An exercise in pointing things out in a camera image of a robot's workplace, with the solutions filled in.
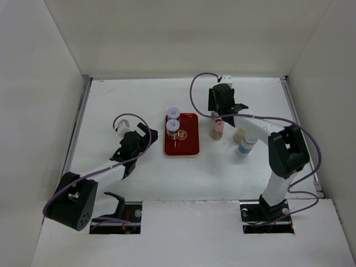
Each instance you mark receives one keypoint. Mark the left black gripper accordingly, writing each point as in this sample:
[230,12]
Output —
[144,129]

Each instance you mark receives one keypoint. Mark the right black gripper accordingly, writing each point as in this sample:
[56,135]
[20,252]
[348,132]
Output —
[212,103]

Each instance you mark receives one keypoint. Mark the grey-lid spice jar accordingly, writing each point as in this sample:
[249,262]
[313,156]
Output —
[173,114]
[172,129]

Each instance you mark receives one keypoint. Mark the grey-lid spice jar front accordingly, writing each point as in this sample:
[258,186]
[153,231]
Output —
[173,114]

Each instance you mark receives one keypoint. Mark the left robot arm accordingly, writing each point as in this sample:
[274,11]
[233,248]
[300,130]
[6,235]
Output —
[73,203]

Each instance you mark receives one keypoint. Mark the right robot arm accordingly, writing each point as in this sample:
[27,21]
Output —
[287,150]

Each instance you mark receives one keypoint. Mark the pink-lid spice bottle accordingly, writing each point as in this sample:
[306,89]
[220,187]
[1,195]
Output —
[217,129]

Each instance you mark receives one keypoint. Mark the red lacquer tray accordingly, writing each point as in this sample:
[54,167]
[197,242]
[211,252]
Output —
[188,143]

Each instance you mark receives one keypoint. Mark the yellow-lid spice bottle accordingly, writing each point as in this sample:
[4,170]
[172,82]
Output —
[239,135]

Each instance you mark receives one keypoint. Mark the grey-cap blue-label bottle front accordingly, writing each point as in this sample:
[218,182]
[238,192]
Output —
[246,145]

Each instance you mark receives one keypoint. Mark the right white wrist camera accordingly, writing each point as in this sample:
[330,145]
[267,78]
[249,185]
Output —
[226,79]

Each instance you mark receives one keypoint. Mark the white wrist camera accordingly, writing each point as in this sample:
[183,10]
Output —
[123,127]
[226,79]

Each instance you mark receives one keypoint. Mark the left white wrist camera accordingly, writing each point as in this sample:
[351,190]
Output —
[123,127]

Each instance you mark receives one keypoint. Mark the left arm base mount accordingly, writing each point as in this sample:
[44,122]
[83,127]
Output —
[112,214]

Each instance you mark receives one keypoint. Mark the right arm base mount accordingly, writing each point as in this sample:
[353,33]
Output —
[255,221]

